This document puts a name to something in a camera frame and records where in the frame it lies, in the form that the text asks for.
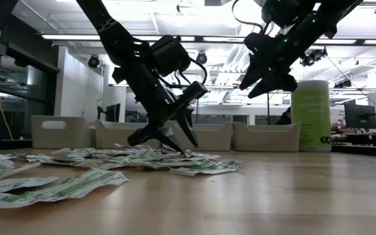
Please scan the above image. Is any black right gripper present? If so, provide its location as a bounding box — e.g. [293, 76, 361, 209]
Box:
[239, 32, 302, 100]

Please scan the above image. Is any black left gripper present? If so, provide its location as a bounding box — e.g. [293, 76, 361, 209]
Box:
[112, 58, 208, 155]

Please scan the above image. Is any white plastic bin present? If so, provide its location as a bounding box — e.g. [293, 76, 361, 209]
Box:
[95, 119, 164, 149]
[232, 121, 301, 152]
[31, 116, 93, 149]
[163, 120, 234, 151]

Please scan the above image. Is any person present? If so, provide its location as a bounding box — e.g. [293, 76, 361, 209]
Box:
[275, 106, 292, 126]

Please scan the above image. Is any long ceiling light bar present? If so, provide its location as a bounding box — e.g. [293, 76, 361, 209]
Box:
[40, 34, 376, 46]

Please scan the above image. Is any green wipes canister white lid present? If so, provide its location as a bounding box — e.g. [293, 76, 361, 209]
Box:
[290, 80, 332, 153]

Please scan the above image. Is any black computer monitor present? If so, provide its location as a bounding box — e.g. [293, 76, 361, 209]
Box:
[96, 102, 121, 123]
[343, 103, 376, 130]

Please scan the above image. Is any black background table frame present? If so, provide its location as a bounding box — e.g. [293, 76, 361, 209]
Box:
[108, 83, 290, 125]

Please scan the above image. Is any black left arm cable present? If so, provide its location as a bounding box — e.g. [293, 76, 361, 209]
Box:
[157, 57, 208, 91]

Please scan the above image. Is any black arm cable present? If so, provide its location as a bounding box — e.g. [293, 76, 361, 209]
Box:
[231, 0, 266, 33]
[157, 57, 208, 91]

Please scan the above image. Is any black ceiling camera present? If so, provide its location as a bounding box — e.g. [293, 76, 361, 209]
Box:
[334, 79, 353, 89]
[87, 54, 101, 69]
[195, 51, 208, 65]
[300, 48, 328, 68]

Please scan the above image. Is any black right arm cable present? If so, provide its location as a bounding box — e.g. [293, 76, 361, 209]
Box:
[231, 0, 266, 33]

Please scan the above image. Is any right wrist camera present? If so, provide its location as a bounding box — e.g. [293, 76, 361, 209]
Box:
[261, 0, 303, 29]

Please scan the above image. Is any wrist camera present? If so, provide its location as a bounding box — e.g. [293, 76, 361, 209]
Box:
[261, 0, 303, 29]
[150, 35, 192, 78]

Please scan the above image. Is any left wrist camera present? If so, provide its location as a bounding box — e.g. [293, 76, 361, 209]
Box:
[150, 35, 192, 78]

